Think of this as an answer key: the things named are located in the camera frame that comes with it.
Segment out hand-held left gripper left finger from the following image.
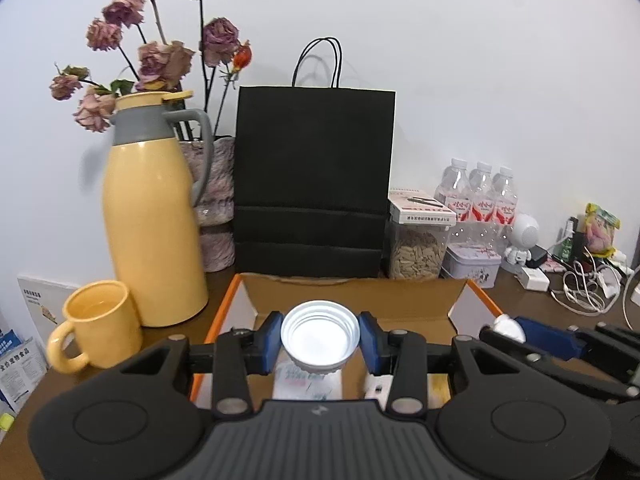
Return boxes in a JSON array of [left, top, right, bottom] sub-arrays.
[[107, 311, 286, 420]]

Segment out pink marbled vase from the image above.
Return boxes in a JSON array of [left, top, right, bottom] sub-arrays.
[[179, 135, 237, 273]]

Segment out white charger plug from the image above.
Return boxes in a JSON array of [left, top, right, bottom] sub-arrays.
[[520, 266, 550, 291]]

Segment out dried rose bouquet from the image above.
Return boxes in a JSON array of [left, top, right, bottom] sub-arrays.
[[49, 0, 253, 142]]

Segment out printed tin box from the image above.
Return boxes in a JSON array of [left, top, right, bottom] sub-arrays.
[[441, 242, 502, 289]]

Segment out small green bottle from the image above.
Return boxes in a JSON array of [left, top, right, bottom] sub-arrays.
[[559, 217, 577, 262]]

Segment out white flat box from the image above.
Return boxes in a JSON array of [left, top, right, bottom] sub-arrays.
[[389, 189, 457, 228]]

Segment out yellow ceramic mug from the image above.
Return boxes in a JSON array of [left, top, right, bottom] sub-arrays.
[[46, 280, 144, 373]]

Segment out white tissue packet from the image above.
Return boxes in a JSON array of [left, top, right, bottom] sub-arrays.
[[272, 360, 344, 402]]

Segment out orange cardboard box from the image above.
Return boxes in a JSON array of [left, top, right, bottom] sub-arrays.
[[189, 272, 505, 411]]

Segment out clear container of seeds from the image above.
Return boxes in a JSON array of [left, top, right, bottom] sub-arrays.
[[387, 220, 449, 281]]

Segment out black paper bag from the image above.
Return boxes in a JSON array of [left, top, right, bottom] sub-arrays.
[[234, 37, 397, 279]]

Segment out tangled white cables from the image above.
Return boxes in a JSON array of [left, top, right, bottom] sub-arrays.
[[549, 247, 635, 317]]

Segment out yellow thermos jug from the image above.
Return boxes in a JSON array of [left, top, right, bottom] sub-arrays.
[[101, 91, 215, 328]]

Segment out small white plastic jar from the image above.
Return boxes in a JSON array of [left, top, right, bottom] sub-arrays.
[[280, 301, 362, 376]]

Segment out yellow pink snack packet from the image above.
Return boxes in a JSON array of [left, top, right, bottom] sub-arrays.
[[585, 203, 622, 257]]

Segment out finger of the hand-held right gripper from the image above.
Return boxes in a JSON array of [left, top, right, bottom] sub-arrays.
[[479, 327, 633, 402], [517, 316, 640, 383]]

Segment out white carton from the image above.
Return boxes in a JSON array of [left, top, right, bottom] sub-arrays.
[[17, 275, 81, 343]]

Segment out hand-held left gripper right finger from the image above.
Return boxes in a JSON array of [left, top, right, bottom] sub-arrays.
[[357, 311, 531, 418]]

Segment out yellow sponge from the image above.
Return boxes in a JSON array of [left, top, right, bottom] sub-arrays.
[[427, 374, 451, 407]]

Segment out blue white pet food bag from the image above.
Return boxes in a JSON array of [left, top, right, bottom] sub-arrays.
[[0, 327, 49, 415]]

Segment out white robot toy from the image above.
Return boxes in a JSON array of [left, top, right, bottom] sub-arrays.
[[502, 213, 541, 267]]

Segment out white shiny plastic wrapper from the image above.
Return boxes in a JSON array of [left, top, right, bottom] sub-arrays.
[[492, 314, 527, 345]]

